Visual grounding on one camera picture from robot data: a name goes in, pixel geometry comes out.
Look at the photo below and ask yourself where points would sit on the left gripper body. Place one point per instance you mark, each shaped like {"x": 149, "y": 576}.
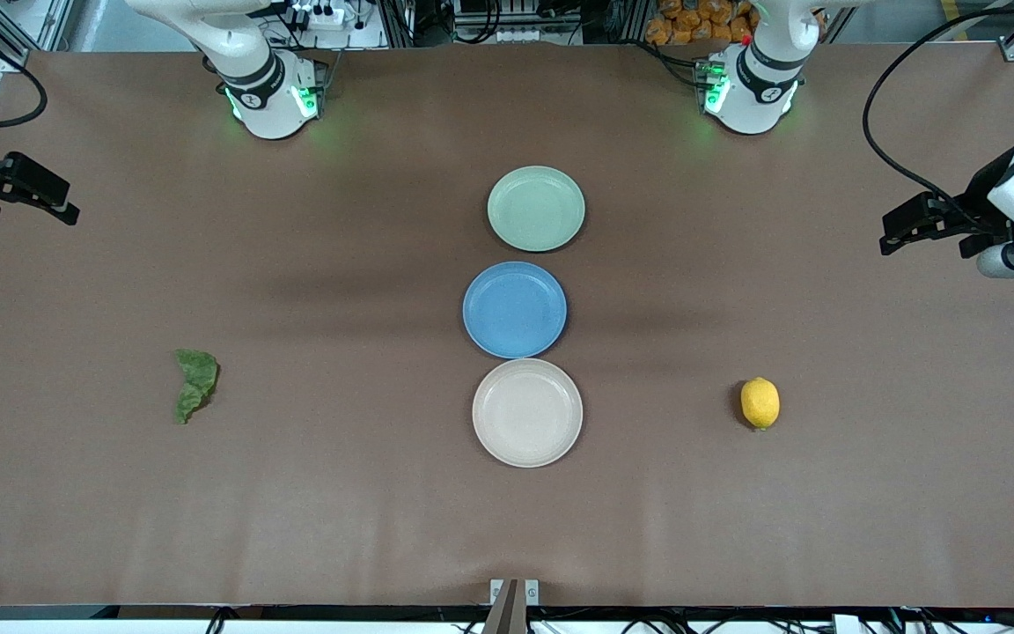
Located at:
{"x": 973, "y": 216}

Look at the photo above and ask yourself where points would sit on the green lettuce leaf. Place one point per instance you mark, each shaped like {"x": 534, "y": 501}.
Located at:
{"x": 197, "y": 374}

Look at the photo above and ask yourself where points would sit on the yellow lemon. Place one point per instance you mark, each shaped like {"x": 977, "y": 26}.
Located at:
{"x": 760, "y": 403}

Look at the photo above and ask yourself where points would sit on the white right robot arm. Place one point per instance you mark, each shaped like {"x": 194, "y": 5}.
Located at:
{"x": 265, "y": 106}

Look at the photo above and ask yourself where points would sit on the bag of oranges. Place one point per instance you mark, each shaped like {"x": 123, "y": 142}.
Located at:
{"x": 692, "y": 22}

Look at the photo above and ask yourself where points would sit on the white power strip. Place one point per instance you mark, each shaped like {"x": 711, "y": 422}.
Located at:
{"x": 322, "y": 16}

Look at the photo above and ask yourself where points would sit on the pale green round plate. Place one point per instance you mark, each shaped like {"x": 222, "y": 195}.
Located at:
{"x": 536, "y": 209}

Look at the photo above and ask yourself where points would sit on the brown table cover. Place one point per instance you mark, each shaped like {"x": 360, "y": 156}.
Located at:
{"x": 296, "y": 511}

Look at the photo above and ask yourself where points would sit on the white power adapter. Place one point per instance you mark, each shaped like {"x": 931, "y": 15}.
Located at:
{"x": 846, "y": 625}

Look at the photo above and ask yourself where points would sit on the blue round plate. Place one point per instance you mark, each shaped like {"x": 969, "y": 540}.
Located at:
{"x": 514, "y": 310}

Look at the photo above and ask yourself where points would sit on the pale beige round plate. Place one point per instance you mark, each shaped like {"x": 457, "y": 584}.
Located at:
{"x": 527, "y": 412}

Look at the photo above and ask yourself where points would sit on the background equipment rack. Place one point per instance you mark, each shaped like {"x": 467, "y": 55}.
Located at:
{"x": 516, "y": 35}

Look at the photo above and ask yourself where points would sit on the silver mast bracket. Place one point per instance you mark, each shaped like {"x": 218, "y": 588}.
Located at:
{"x": 532, "y": 592}

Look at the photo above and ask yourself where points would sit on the grey camera mast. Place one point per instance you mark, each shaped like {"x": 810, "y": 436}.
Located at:
{"x": 507, "y": 616}

